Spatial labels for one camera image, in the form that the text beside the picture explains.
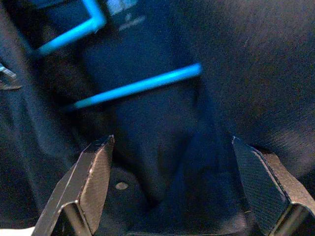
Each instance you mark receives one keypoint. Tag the dark navy shirt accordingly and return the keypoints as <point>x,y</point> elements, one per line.
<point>246,73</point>

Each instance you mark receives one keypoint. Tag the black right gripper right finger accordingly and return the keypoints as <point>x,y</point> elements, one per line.
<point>270,191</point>

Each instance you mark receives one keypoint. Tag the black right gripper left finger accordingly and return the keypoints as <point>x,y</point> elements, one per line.
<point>86,186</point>

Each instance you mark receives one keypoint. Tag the blue plastic hanger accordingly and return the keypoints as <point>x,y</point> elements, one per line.
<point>137,86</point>

